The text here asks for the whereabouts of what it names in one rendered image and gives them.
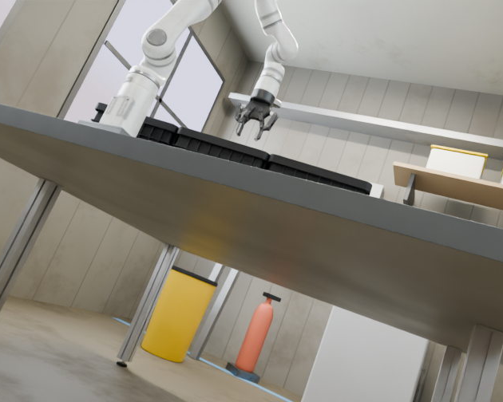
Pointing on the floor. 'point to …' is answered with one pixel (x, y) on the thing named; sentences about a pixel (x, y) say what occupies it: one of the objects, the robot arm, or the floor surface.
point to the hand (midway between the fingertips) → (248, 133)
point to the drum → (178, 314)
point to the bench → (272, 238)
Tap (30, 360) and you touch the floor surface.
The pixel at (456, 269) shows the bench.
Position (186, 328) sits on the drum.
